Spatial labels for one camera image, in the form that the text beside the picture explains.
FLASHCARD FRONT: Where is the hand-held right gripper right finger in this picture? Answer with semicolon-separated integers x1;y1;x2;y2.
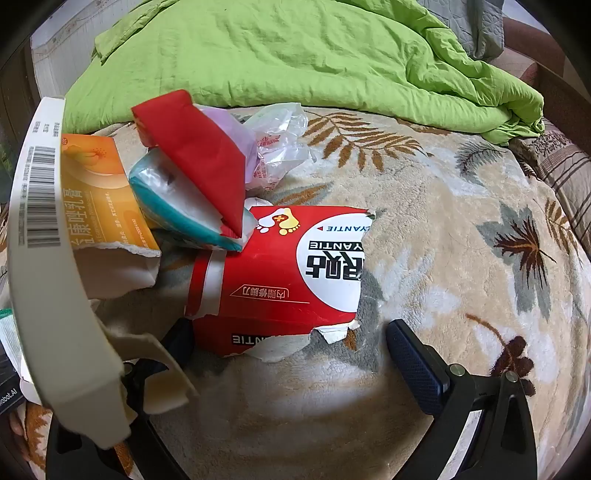
386;318;539;480

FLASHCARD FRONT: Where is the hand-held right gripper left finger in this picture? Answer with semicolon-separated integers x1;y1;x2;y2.
46;318;197;480

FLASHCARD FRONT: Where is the torn red box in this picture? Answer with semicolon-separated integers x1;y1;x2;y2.
185;205;377;358

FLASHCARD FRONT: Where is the teal packet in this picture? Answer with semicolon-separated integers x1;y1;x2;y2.
128;148;245;252

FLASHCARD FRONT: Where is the red paper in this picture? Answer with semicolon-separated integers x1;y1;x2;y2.
131;90;247;238

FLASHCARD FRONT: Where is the lilac plastic bag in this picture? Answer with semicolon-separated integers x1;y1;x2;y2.
194;104;262;190

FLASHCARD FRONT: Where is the clear plastic bag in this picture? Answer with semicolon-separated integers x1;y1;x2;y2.
240;102;319;204

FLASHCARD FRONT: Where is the green white packet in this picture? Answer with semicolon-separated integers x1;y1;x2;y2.
0;308;23;365

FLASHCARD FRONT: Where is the leaf print blanket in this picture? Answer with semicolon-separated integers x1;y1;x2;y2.
9;106;591;480

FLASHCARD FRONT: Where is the striped pillow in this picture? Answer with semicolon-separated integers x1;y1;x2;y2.
508;117;591;259

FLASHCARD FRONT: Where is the green quilt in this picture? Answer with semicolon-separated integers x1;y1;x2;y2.
62;0;546;146

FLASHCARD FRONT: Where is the grey quilted pillow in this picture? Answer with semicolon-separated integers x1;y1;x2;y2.
443;0;509;61

